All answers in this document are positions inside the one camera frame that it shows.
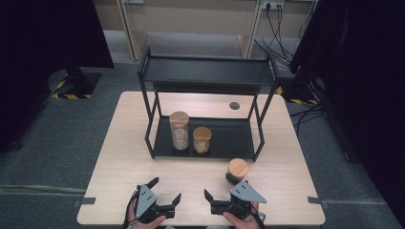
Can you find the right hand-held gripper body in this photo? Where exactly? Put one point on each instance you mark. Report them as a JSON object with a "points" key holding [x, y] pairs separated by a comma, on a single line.
{"points": [[246, 193]]}

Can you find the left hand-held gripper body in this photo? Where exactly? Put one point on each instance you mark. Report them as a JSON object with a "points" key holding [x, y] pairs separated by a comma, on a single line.
{"points": [[145, 199]]}

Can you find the tall glass jar of grains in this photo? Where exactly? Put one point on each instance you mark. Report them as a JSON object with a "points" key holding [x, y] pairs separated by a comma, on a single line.
{"points": [[179, 119]]}

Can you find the short glass jar of lotus seeds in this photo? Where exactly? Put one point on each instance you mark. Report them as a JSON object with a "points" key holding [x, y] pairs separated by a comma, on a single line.
{"points": [[202, 133]]}

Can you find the black metal two-tier rack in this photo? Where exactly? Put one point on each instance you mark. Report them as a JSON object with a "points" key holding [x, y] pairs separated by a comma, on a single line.
{"points": [[207, 70]]}

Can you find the person's left hand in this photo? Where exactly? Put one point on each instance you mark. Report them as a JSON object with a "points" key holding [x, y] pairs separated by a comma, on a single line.
{"points": [[153, 224]]}

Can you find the person's right hand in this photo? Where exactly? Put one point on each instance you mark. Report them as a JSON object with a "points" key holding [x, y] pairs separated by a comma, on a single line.
{"points": [[242, 223]]}

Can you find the short glass jar of dark beans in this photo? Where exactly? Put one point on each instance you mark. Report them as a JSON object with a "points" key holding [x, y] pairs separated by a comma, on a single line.
{"points": [[238, 167]]}

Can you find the grey tape strip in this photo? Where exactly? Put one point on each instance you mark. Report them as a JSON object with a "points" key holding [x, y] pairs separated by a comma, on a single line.
{"points": [[315, 200], [86, 201]]}

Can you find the striped black stand base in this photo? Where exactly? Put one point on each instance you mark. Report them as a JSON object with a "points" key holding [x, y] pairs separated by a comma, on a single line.
{"points": [[74, 84], [301, 93]]}

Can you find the black curtain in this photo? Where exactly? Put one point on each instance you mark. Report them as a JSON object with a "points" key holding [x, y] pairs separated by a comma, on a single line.
{"points": [[38, 38], [359, 79]]}

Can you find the light wooden shelving unit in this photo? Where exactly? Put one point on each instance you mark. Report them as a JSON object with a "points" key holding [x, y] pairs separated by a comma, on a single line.
{"points": [[191, 19]]}

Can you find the white wall socket with plugs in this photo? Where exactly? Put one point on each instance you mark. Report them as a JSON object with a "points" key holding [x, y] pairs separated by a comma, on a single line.
{"points": [[272, 4]]}

